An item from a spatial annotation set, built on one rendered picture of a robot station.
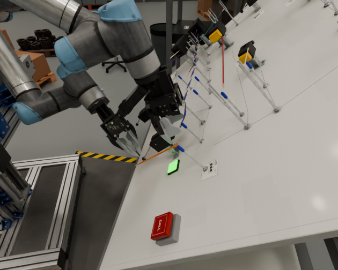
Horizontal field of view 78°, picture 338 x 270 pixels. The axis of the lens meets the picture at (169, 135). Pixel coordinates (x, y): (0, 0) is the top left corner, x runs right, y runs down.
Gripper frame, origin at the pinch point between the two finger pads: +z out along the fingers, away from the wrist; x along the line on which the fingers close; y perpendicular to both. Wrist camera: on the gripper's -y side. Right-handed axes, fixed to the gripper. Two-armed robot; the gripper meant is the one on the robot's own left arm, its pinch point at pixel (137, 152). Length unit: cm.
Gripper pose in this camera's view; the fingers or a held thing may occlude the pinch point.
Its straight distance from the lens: 71.7
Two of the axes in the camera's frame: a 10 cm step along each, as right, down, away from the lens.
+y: 2.0, -0.3, -9.8
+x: 7.6, -6.2, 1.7
